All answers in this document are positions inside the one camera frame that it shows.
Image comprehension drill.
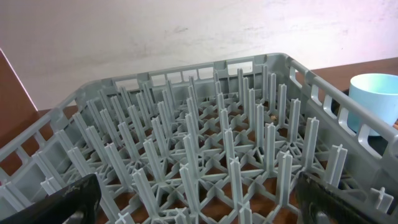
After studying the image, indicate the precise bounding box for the round black tray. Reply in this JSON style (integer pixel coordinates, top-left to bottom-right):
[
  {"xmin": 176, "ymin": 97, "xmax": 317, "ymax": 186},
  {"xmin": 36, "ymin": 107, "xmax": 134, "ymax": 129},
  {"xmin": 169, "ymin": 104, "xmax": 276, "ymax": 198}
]
[{"xmin": 331, "ymin": 100, "xmax": 388, "ymax": 156}]

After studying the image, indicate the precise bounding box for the grey plastic dishwasher rack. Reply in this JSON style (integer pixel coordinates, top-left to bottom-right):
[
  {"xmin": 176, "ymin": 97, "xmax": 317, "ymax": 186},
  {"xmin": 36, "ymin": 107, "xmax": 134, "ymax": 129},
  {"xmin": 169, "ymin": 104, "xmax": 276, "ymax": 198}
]
[{"xmin": 1, "ymin": 53, "xmax": 397, "ymax": 223}]

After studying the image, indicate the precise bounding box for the light blue cup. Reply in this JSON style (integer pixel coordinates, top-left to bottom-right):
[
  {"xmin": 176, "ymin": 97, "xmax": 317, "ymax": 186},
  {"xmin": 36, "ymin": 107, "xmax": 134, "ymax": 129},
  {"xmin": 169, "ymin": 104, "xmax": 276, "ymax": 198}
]
[{"xmin": 348, "ymin": 73, "xmax": 397, "ymax": 127}]

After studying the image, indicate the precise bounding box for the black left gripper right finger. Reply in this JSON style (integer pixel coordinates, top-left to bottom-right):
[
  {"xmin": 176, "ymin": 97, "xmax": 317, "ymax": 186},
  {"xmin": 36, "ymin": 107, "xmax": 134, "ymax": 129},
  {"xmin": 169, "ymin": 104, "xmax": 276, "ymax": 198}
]
[{"xmin": 295, "ymin": 172, "xmax": 378, "ymax": 223}]

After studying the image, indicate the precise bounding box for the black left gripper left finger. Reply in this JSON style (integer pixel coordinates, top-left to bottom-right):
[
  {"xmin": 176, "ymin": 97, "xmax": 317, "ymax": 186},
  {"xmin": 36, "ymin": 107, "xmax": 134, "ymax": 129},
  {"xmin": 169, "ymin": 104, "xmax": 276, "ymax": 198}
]
[{"xmin": 1, "ymin": 174, "xmax": 101, "ymax": 224}]

